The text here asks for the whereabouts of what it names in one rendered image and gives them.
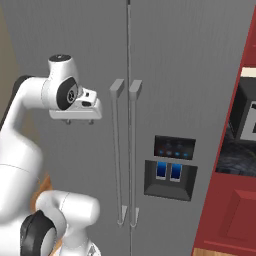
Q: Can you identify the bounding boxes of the grey fridge door plain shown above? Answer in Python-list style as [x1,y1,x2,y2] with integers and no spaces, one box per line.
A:
[0,0,132,256]

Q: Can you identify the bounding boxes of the red cabinet run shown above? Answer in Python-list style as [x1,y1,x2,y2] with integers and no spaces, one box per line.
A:
[191,6,256,256]

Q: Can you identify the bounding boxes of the black microwave oven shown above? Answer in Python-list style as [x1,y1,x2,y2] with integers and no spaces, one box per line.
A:
[227,77,256,142]

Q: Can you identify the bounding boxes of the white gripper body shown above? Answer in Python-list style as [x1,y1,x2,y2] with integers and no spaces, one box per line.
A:
[48,97,104,122]

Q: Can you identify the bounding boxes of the grey fridge door with dispenser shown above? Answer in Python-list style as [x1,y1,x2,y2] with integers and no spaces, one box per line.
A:
[127,0,256,256]

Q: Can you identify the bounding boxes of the grey fridge door handle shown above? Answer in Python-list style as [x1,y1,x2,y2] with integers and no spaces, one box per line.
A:
[128,79,143,229]
[109,78,128,228]

